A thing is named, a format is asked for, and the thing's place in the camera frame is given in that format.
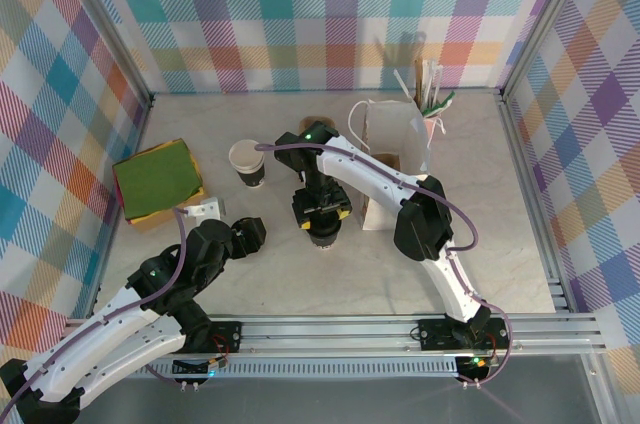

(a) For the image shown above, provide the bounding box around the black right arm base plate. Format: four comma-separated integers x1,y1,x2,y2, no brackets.
417,317,511,353

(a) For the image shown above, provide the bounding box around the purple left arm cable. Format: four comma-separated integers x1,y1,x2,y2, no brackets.
0,207,194,418

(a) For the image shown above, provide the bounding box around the green white stick packet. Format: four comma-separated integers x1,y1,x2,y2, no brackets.
422,90,457,119

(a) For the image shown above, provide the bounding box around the slotted cable duct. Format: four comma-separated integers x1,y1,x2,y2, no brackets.
79,361,460,379

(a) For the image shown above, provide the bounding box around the stack of coloured napkins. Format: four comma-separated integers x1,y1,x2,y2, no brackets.
112,140,212,236

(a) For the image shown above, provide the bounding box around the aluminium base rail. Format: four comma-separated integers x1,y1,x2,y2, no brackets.
53,312,607,360

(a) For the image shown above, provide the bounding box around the open white paper cup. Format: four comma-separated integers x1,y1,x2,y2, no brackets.
228,138,266,170

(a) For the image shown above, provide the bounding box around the aluminium frame post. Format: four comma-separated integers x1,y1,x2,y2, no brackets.
498,0,599,103
58,0,155,113

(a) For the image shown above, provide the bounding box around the pink holder cup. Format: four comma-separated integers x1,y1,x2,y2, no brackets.
423,113,447,145

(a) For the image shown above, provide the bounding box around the green paper napkin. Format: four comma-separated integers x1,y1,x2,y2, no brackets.
112,141,204,221

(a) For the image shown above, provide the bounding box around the white patterned gift bag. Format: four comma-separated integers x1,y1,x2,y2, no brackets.
348,98,435,232

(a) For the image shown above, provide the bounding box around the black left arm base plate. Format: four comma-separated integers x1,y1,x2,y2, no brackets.
199,319,244,356

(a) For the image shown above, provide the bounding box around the red paper napkin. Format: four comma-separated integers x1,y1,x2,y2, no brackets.
113,174,129,218

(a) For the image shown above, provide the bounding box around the black lidded coffee cup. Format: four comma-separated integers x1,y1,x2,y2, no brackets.
306,222,344,241

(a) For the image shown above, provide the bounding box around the aluminium side rail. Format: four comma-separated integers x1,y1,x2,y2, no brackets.
87,93,154,320
497,91,571,315

